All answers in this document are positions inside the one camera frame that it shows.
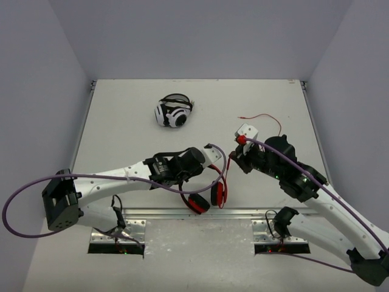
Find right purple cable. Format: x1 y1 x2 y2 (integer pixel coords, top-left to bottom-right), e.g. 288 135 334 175
244 137 389 273

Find red headphone cable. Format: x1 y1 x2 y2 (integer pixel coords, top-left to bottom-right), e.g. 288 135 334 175
226 113 282 183

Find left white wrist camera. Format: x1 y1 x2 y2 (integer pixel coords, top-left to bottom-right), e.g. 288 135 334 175
201 147 222 168

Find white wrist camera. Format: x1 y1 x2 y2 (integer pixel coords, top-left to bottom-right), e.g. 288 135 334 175
201 147 222 168
235 123 258 155

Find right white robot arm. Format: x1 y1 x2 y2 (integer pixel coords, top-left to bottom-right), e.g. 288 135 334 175
230 134 388 287

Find metal mounting plate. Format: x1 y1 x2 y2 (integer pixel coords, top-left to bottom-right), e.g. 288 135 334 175
89 218 147 244
251 219 308 245

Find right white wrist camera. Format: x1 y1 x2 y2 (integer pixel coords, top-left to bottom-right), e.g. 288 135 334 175
235 123 258 155

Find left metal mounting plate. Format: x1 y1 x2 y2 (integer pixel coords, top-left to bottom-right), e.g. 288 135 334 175
89 218 147 244

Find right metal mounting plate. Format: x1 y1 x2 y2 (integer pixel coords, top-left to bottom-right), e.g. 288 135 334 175
251 219 308 245

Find white black headphones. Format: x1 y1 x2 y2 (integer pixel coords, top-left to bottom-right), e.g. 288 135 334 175
154 93 194 128

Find red black headphones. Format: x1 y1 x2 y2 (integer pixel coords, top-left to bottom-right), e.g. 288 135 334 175
180 164 228 215

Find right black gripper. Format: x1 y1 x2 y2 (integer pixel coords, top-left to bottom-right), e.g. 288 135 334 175
229 139 283 180

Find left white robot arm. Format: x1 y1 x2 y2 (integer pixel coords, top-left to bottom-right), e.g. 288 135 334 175
42 147 210 234

